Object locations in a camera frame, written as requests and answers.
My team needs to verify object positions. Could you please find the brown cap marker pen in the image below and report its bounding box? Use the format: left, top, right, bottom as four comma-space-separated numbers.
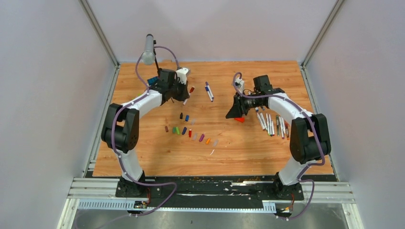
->
256, 113, 266, 130

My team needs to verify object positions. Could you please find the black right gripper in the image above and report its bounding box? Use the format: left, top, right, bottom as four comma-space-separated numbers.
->
226, 91, 264, 118

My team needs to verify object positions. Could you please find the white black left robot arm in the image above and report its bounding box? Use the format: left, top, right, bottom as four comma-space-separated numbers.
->
101, 68, 190, 197

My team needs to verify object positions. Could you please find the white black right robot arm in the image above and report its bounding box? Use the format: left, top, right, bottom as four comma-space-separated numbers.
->
225, 72, 331, 199

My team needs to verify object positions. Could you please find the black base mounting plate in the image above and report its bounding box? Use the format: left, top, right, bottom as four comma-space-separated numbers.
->
115, 175, 304, 209

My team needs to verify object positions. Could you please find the dark green grey marker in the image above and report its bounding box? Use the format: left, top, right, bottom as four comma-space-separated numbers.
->
276, 115, 280, 136

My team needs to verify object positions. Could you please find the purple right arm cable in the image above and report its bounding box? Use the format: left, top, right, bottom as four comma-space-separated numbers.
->
233, 72, 327, 221

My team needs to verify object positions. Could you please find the purple cap marker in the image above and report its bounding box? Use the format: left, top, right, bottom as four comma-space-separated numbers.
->
278, 116, 285, 139
205, 82, 214, 102

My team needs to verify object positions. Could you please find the blue red toy truck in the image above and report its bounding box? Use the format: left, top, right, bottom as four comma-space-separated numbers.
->
147, 76, 159, 86

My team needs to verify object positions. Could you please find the silver microphone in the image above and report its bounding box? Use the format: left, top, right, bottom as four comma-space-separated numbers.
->
141, 34, 155, 65

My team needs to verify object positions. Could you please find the light green cap marker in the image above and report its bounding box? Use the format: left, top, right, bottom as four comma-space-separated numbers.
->
266, 113, 271, 136

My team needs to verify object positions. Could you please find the red cap marker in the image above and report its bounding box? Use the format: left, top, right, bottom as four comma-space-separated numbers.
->
183, 86, 195, 105

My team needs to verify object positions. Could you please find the orange red eraser block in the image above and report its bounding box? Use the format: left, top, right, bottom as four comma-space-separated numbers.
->
234, 117, 245, 123

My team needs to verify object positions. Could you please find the slotted grey cable duct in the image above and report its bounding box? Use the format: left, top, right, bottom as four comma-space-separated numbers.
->
77, 199, 277, 214

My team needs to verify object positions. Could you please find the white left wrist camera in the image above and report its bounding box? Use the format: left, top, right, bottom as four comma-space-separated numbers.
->
176, 67, 190, 84

